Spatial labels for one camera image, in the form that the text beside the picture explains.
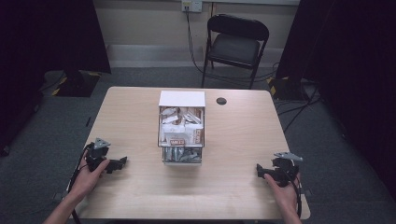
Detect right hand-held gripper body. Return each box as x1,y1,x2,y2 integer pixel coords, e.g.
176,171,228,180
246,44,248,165
270,151,304,189

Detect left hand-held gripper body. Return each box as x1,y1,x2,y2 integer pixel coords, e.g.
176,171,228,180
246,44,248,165
84,137,111,173

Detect person's right hand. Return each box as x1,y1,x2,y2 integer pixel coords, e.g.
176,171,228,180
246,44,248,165
263,173,302,213

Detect person's left hand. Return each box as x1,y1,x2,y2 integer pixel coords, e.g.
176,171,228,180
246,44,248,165
68,158,111,203

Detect clear drawer with silver packets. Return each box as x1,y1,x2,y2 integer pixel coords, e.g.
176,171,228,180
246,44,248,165
161,146,203,165

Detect clear drawer with white packets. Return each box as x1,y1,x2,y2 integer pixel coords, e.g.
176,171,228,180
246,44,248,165
157,105,206,148

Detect pile of silver packets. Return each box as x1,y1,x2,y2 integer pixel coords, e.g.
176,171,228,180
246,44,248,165
163,147,202,163

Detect pile of white brown packets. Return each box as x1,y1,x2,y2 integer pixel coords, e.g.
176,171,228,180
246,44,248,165
160,106,205,147

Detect black stand base striped tape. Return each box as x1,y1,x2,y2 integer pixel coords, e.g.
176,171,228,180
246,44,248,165
265,76,308,102
50,69,103,98

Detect clear box of packets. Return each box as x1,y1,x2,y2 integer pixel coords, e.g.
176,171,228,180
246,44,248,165
157,90,207,166

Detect dark curtain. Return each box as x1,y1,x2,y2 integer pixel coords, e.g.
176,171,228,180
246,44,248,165
275,0,396,202
0,0,112,157

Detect black folding chair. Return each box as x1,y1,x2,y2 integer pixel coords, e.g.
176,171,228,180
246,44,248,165
200,13,271,91

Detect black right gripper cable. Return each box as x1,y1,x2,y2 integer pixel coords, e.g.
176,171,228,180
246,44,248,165
288,174,304,218

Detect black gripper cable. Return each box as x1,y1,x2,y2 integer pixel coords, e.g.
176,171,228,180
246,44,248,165
66,142,94,224
288,174,304,218

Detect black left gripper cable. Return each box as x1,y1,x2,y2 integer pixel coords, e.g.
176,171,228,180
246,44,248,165
66,142,94,224

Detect black floor cables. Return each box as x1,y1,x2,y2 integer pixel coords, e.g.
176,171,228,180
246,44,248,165
276,81,323,134

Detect white wall socket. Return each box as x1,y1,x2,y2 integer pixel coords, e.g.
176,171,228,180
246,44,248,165
181,0,204,14

